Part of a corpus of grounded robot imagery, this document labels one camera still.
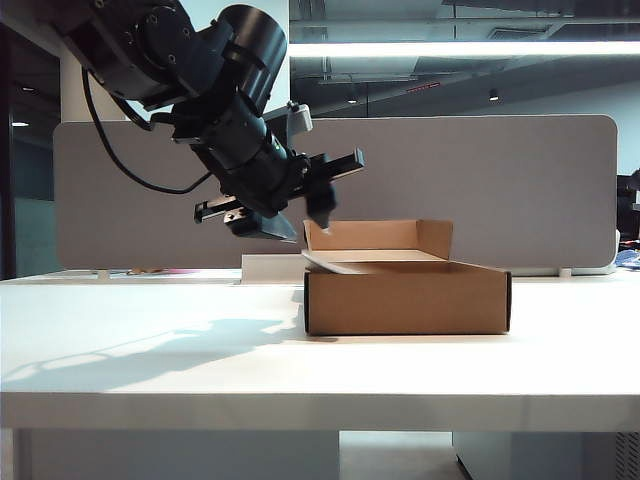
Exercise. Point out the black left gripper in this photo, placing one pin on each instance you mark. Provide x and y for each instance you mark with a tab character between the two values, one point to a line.
250	165

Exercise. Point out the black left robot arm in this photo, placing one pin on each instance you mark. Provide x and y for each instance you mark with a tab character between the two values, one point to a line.
150	50

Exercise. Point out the open brown cardboard box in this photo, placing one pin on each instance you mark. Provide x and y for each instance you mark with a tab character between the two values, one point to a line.
407	300

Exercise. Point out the red ceiling sign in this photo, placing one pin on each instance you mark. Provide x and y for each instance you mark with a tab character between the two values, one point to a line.
425	87

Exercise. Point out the grey desk partition panel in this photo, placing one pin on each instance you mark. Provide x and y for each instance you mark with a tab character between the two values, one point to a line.
500	175

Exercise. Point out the black ceiling spotlight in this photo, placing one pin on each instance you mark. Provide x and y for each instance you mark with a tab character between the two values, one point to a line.
494	95

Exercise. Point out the long white ceiling light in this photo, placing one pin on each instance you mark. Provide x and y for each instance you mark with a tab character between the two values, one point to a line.
465	49

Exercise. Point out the ceiling air vent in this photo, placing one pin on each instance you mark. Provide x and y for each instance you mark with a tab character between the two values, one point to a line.
517	33

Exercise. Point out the dark office chair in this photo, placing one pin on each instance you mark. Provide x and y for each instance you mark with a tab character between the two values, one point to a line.
629	200

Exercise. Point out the blue cloth item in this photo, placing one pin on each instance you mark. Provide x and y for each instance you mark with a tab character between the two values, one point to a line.
629	259

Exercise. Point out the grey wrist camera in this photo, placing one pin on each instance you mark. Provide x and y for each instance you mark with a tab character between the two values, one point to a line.
300	122

